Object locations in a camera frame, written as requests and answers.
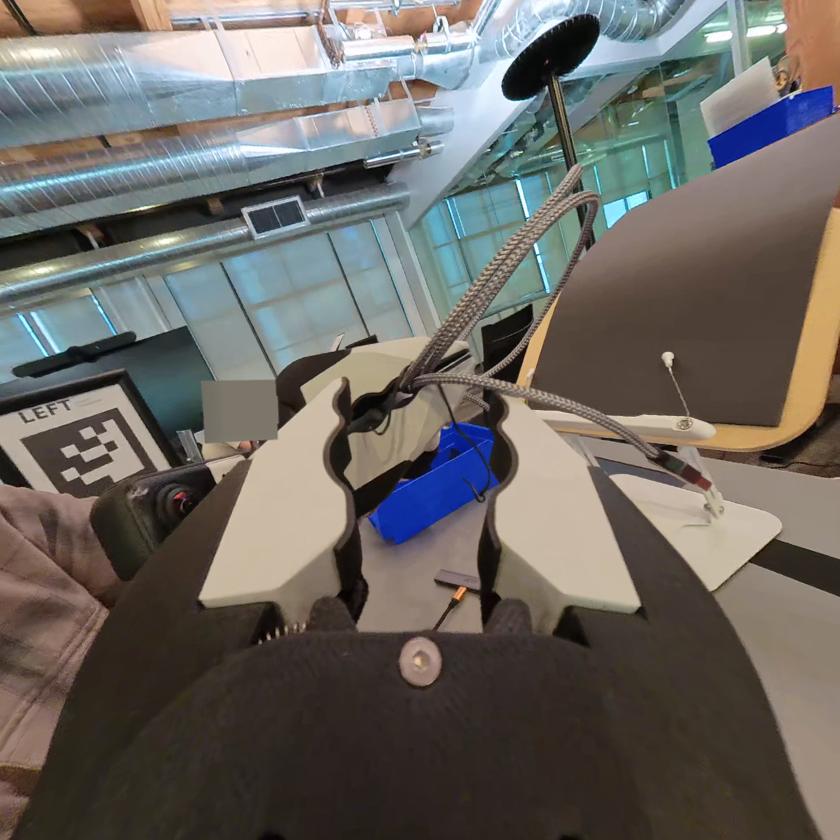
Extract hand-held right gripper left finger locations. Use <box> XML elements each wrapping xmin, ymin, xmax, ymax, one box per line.
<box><xmin>200</xmin><ymin>378</ymin><xmax>368</xmax><ymax>618</ymax></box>

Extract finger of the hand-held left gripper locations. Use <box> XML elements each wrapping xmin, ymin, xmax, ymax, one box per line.
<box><xmin>361</xmin><ymin>394</ymin><xmax>463</xmax><ymax>456</ymax></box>
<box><xmin>300</xmin><ymin>336</ymin><xmax>469</xmax><ymax>401</ymax></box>

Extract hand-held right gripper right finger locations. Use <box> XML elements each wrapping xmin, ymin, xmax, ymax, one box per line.
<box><xmin>479</xmin><ymin>385</ymin><xmax>644</xmax><ymax>618</ymax></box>

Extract blue plastic bin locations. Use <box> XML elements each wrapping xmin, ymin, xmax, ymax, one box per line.
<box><xmin>368</xmin><ymin>423</ymin><xmax>500</xmax><ymax>546</ymax></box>

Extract black cable with orange plug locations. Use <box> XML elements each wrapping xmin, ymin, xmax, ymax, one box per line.
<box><xmin>431</xmin><ymin>587</ymin><xmax>471</xmax><ymax>634</ymax></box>

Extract grey braided cable silver plug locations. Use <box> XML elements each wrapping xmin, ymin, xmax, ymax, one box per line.
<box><xmin>392</xmin><ymin>164</ymin><xmax>725</xmax><ymax>515</ymax></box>

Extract black framed marker sign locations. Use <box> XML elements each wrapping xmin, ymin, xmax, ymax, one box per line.
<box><xmin>0</xmin><ymin>371</ymin><xmax>185</xmax><ymax>500</ymax></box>

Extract black office chair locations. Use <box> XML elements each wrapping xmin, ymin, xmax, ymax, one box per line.
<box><xmin>479</xmin><ymin>305</ymin><xmax>536</xmax><ymax>384</ymax></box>

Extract black monitor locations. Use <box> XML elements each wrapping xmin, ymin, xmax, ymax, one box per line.
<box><xmin>11</xmin><ymin>329</ymin><xmax>217</xmax><ymax>441</ymax></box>

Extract black round-base pole stand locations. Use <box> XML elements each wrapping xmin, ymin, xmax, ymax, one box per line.
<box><xmin>502</xmin><ymin>14</ymin><xmax>605</xmax><ymax>253</ymax></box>

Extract small blue desk bin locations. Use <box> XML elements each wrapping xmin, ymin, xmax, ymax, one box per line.
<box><xmin>709</xmin><ymin>86</ymin><xmax>837</xmax><ymax>169</ymax></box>

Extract silver ceiling duct pipes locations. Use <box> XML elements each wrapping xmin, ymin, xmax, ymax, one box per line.
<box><xmin>0</xmin><ymin>0</ymin><xmax>697</xmax><ymax>309</ymax></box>

